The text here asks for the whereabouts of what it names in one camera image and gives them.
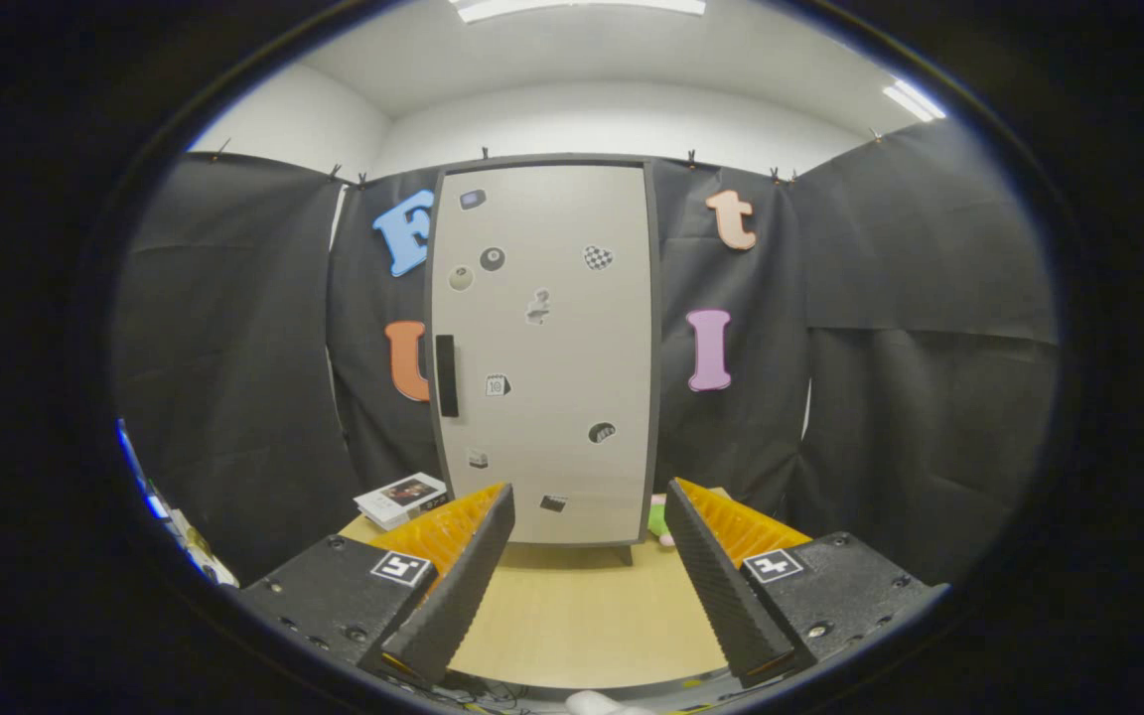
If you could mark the grey shoe cabinet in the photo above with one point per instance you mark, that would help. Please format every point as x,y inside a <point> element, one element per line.
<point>655,348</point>

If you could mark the long ceiling light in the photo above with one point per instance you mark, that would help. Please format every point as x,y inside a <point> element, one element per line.
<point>582,6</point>

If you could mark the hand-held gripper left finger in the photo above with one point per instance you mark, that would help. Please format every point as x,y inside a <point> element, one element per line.
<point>458,596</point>

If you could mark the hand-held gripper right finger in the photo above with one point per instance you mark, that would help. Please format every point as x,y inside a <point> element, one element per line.
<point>721,596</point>

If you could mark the green and pink plush toy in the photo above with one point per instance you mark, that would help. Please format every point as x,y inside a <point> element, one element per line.
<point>656,521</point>

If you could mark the black backdrop cloth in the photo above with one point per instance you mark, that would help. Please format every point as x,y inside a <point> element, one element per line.
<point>910,397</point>

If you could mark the blue printed box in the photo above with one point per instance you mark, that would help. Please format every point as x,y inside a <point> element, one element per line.
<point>147,492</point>

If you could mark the grey shoe cabinet door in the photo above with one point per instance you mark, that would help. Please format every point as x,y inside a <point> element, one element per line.
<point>552,377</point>

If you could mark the white book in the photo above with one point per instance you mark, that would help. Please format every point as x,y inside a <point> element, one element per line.
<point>395,499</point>

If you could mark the white device with dark knobs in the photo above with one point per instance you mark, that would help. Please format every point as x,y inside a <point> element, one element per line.
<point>203,554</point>

